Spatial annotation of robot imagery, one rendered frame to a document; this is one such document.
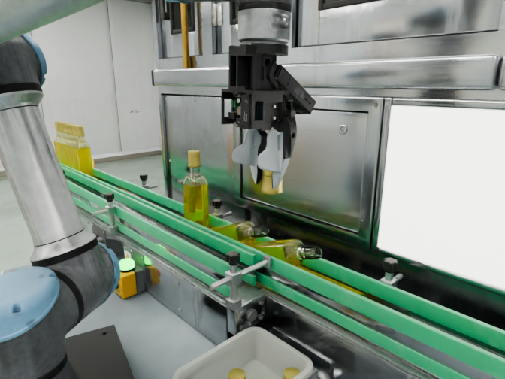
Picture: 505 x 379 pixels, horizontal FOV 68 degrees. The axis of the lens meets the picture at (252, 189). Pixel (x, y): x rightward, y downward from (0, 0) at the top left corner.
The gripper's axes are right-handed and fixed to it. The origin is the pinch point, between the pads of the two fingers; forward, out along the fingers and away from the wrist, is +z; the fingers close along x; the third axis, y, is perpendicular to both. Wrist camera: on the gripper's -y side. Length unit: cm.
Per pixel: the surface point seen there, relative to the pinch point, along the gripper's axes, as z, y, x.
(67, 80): -11, -157, -615
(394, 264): 18.6, -23.7, 11.7
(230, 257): 19.4, -1.9, -12.1
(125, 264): 36, 3, -54
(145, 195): 27, -20, -85
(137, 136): 86, -269, -617
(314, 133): -3.4, -30.4, -15.4
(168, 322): 46, 0, -34
